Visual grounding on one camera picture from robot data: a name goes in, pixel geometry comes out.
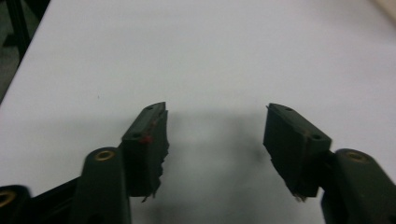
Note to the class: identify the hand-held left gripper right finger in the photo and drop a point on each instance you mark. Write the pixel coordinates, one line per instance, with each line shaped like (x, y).
(299, 146)

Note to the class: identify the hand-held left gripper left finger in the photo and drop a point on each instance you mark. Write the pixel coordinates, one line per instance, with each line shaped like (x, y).
(146, 155)

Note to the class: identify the black metal stand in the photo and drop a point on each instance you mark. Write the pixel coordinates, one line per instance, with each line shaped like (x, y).
(19, 28)

